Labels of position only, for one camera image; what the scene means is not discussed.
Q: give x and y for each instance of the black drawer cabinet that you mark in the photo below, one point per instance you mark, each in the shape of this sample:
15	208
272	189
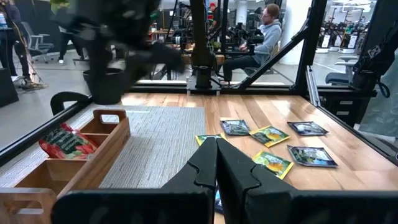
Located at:
345	107

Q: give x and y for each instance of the silver aluminium bracket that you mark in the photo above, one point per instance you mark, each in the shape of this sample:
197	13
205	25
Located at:
312	87

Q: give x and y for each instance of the grey office chair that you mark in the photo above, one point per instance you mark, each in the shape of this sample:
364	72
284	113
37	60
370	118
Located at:
37	46

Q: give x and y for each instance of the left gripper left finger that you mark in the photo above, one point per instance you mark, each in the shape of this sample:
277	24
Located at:
174	202

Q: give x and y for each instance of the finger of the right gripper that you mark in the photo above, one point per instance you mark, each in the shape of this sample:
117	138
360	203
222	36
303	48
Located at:
98	59
158	59

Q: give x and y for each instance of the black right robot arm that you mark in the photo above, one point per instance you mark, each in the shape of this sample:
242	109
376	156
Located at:
200	37

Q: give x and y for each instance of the yellow lemon tea packet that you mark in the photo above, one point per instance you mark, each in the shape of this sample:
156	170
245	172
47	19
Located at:
204	137
269	136
273	164

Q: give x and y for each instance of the person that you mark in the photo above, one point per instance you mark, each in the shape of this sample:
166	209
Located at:
65	46
12	31
213	15
267	37

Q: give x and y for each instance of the black floor box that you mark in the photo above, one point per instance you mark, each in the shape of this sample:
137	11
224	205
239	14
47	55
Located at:
7	88

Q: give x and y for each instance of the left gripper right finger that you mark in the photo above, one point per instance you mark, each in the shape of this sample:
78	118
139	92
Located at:
264	202

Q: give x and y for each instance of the wooden three-compartment tray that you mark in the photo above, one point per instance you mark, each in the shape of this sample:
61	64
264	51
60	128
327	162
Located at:
109	137

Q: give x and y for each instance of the red strawberry tea packet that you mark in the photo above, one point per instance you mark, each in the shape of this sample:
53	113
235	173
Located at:
68	143

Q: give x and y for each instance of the dark office chair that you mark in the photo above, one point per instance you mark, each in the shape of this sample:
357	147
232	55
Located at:
339	77

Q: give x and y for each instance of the black metal table frame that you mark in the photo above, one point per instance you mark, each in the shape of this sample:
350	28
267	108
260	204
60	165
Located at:
306	62

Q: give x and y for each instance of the grey woven placemat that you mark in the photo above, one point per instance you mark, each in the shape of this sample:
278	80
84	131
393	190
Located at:
155	140

